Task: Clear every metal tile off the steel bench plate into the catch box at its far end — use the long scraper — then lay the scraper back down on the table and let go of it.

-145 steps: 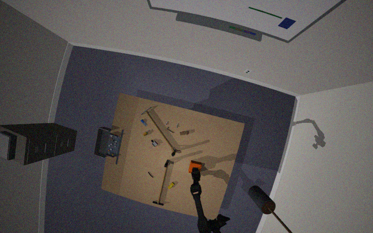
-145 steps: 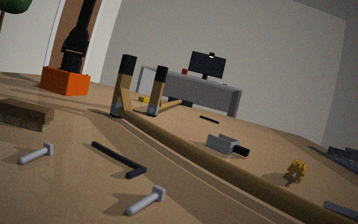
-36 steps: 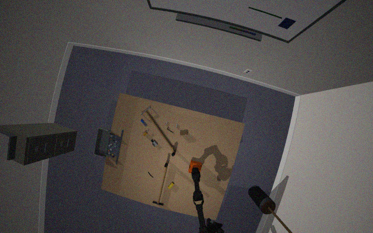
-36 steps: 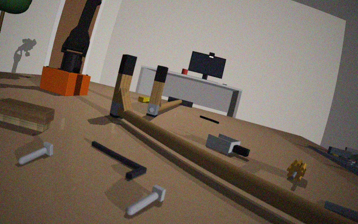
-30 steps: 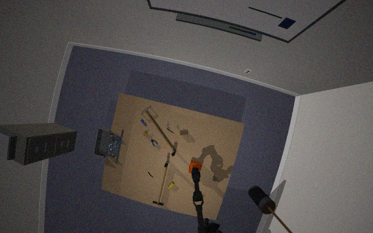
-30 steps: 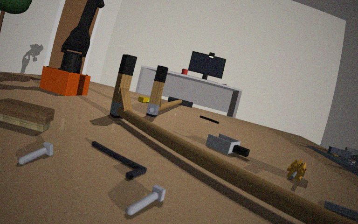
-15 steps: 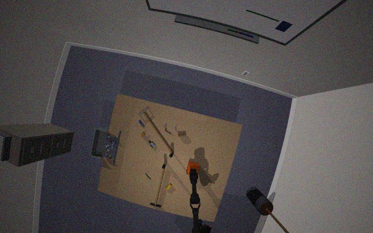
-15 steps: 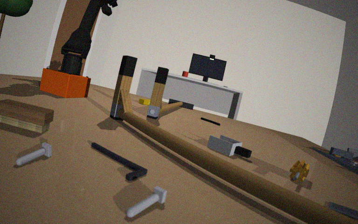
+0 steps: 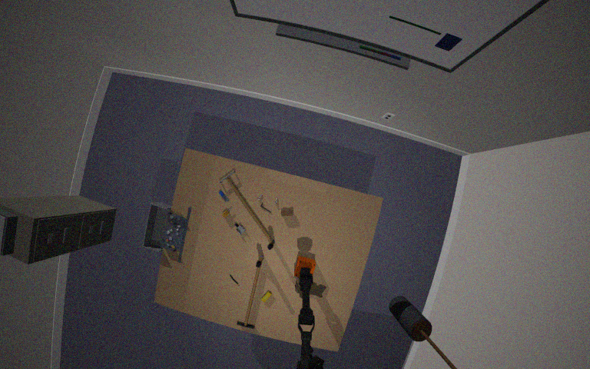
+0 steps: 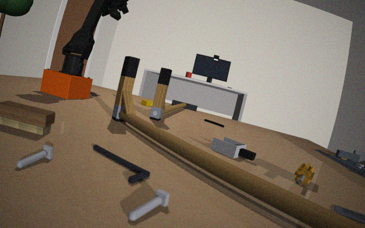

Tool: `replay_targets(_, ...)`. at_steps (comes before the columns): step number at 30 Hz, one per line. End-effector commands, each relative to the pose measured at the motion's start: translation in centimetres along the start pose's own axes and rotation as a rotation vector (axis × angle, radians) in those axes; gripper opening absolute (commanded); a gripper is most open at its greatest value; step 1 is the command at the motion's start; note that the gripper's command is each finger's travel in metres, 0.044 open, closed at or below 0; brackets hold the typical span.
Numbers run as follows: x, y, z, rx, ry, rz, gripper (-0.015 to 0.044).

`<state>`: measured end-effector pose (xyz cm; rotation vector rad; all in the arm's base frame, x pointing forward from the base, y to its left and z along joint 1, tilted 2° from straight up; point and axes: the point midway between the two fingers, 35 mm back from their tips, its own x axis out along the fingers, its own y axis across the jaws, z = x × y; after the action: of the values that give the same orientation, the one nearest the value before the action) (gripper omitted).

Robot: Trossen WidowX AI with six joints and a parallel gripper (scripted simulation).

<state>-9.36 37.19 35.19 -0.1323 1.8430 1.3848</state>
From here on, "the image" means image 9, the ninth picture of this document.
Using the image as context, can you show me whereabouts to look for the grey flat bar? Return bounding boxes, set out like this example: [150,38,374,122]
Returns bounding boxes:
[219,191,230,202]

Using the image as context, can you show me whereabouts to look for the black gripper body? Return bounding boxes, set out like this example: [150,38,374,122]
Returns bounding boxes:
[309,346,322,369]

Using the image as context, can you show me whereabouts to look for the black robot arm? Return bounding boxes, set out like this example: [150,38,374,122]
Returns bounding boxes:
[297,268,315,369]

